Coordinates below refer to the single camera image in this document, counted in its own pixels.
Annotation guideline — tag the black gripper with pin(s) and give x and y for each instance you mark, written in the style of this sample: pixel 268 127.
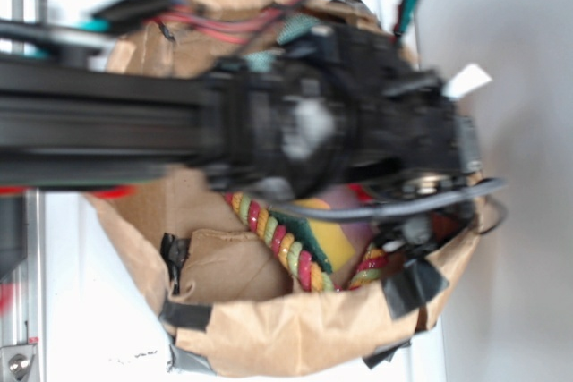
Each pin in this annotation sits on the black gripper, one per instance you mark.
pixel 336 105

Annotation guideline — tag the red paper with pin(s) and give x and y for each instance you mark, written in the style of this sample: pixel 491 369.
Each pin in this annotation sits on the red paper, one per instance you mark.
pixel 436 225

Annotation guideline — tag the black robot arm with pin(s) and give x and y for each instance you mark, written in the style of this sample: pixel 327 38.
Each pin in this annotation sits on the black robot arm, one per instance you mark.
pixel 64 127

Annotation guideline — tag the light blue cloth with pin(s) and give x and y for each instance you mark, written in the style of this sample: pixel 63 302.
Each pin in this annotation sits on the light blue cloth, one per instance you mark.
pixel 294 27

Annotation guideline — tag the yellow green sponge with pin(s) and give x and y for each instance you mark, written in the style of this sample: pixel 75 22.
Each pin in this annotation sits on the yellow green sponge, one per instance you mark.
pixel 332 245

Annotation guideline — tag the white paper tag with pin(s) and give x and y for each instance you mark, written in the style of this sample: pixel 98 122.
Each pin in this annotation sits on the white paper tag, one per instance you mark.
pixel 471 78

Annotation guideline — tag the brown paper bag box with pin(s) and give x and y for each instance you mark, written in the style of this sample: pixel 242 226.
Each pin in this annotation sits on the brown paper bag box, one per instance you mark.
pixel 222 296

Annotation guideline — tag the multicolour twisted rope toy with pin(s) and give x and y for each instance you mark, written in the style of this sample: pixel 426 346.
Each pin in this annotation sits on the multicolour twisted rope toy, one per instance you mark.
pixel 371 263

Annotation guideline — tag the aluminium frame rail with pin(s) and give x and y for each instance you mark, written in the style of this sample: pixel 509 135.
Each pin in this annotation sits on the aluminium frame rail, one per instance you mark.
pixel 23 351

